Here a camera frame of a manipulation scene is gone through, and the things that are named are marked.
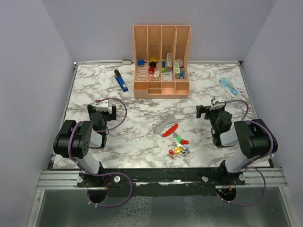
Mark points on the blue black stapler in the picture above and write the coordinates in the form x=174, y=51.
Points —
x=120, y=81

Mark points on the packaged blue toothbrush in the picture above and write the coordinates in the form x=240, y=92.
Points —
x=229, y=87

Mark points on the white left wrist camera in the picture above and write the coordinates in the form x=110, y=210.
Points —
x=101, y=106

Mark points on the grey red key organizer plate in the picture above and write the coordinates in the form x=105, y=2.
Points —
x=165, y=127

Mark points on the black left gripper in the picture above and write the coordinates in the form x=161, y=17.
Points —
x=110, y=116

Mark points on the silver keys pile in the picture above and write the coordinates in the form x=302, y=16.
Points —
x=183, y=153

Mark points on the blue block in organizer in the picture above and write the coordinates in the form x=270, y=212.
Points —
x=141, y=62

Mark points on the white red box in organizer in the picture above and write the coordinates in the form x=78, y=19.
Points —
x=179, y=69

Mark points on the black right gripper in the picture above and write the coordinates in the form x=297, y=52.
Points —
x=201, y=109

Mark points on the small red key tag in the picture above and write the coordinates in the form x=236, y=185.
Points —
x=171, y=153

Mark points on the green key tag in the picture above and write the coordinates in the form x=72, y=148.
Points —
x=178, y=138

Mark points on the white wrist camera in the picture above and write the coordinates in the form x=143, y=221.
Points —
x=217, y=102
x=101, y=106

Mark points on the blue key tag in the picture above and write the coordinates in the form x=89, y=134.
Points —
x=185, y=148

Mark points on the grey box in organizer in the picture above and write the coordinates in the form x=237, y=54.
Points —
x=168, y=62

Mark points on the yellow key tag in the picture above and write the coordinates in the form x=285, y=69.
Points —
x=178, y=150

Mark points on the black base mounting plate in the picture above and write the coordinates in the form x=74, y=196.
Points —
x=153, y=182

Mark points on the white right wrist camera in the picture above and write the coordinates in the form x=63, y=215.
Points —
x=217, y=102

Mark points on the peach plastic desk organizer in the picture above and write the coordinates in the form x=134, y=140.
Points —
x=155, y=41

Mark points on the white plug at wall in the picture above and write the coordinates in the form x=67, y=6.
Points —
x=127, y=62

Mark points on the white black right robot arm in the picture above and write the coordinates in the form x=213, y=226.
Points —
x=255, y=139

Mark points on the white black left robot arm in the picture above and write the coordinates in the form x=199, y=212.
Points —
x=74, y=140

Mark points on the red black cylinder toy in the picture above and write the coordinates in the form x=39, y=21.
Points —
x=152, y=67

